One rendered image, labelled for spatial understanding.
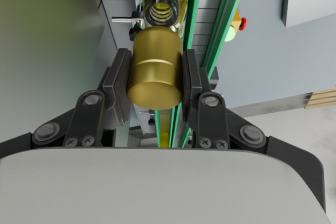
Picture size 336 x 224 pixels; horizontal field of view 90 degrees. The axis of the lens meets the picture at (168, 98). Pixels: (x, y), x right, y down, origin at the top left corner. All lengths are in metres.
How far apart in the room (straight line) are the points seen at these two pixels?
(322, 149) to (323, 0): 2.79
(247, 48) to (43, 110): 0.71
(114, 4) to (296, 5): 0.51
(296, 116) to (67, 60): 3.35
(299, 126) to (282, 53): 2.58
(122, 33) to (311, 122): 3.21
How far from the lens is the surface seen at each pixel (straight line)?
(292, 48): 0.87
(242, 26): 0.63
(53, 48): 0.23
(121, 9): 0.48
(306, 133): 3.36
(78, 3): 0.30
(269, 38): 0.78
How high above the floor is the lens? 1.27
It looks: 31 degrees down
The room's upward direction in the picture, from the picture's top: 179 degrees counter-clockwise
